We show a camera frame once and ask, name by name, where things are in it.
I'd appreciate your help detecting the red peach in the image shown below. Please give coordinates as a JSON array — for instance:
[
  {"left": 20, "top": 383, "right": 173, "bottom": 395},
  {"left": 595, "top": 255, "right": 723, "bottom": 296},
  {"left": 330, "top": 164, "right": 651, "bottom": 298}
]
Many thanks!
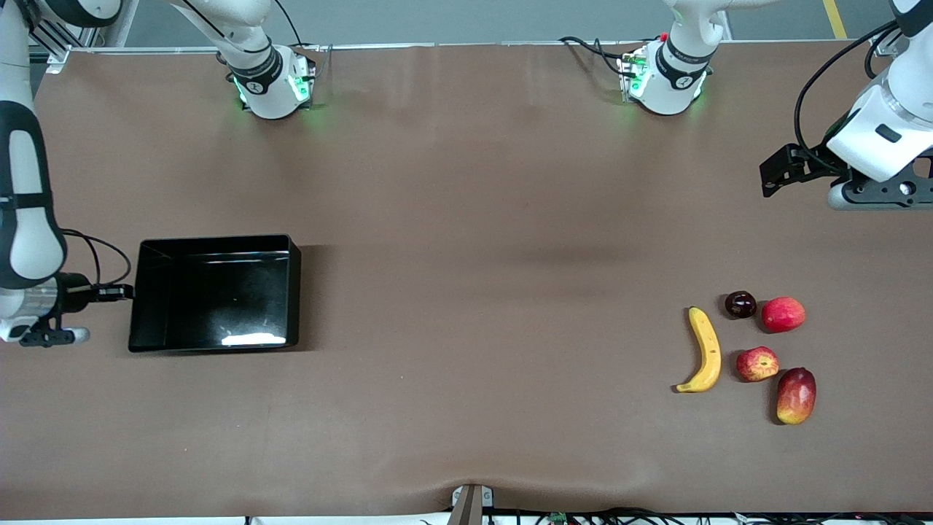
[{"left": 762, "top": 296, "right": 807, "bottom": 334}]

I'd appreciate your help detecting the aluminium frame post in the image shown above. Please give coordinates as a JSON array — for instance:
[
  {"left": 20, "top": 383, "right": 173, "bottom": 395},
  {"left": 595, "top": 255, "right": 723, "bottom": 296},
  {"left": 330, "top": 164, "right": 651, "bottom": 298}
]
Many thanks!
[
  {"left": 866, "top": 18, "right": 901, "bottom": 58},
  {"left": 29, "top": 0, "right": 139, "bottom": 72}
]

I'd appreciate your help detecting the yellow banana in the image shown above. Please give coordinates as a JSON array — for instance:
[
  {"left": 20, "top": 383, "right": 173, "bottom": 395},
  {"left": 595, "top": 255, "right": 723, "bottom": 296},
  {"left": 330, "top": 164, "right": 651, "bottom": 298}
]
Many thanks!
[{"left": 676, "top": 306, "right": 722, "bottom": 394}]

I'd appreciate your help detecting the black base cable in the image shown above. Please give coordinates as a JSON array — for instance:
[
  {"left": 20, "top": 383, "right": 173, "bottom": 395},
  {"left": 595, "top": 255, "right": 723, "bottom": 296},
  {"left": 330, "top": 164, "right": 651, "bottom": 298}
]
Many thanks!
[
  {"left": 182, "top": 0, "right": 316, "bottom": 70},
  {"left": 559, "top": 35, "right": 639, "bottom": 77}
]

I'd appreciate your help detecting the red yellow apple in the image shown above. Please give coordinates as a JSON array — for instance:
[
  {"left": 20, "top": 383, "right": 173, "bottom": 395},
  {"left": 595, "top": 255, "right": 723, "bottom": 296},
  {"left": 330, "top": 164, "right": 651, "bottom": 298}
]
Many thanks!
[{"left": 735, "top": 346, "right": 780, "bottom": 384}]

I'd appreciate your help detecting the black right base cable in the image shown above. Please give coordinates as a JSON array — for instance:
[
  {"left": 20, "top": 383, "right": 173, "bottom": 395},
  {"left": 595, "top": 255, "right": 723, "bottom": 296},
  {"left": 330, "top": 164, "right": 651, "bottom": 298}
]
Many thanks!
[{"left": 182, "top": 0, "right": 316, "bottom": 70}]

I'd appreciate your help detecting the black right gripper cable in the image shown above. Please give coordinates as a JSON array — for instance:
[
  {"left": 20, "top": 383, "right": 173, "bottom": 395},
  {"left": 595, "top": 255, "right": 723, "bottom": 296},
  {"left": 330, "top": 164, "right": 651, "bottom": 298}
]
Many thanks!
[{"left": 61, "top": 229, "right": 134, "bottom": 289}]

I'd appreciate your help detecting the brown table mat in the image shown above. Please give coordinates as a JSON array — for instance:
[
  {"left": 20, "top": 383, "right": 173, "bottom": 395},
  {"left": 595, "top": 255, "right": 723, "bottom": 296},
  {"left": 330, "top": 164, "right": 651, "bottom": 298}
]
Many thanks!
[{"left": 0, "top": 40, "right": 933, "bottom": 520}]

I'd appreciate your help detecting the red yellow mango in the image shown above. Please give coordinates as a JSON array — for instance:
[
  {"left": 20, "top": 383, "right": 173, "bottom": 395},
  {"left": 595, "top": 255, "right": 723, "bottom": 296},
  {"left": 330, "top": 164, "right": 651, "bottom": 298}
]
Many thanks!
[{"left": 776, "top": 367, "right": 817, "bottom": 426}]

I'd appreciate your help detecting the black rectangular plastic tray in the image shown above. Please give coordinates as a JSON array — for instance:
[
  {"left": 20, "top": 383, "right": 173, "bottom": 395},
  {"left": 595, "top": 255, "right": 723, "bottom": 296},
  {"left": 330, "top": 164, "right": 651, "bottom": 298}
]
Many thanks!
[{"left": 128, "top": 233, "right": 302, "bottom": 354}]

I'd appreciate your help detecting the black left base cable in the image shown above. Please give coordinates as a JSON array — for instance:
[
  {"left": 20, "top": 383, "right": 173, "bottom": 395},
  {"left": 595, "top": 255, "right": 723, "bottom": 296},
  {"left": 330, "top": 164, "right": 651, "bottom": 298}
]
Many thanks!
[{"left": 559, "top": 35, "right": 639, "bottom": 77}]

